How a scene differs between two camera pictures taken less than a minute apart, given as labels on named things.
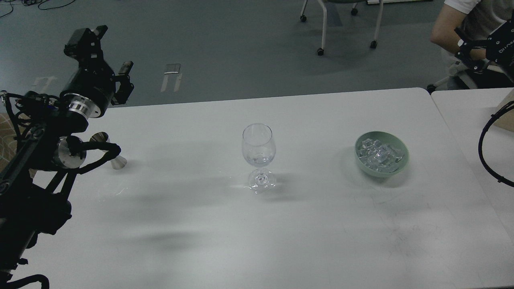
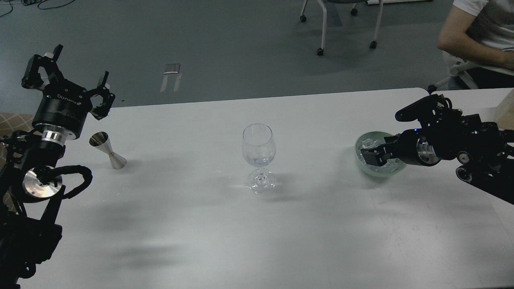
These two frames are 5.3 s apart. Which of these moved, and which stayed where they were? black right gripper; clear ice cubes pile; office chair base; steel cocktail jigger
Moved: black right gripper
Stayed: steel cocktail jigger; clear ice cubes pile; office chair base
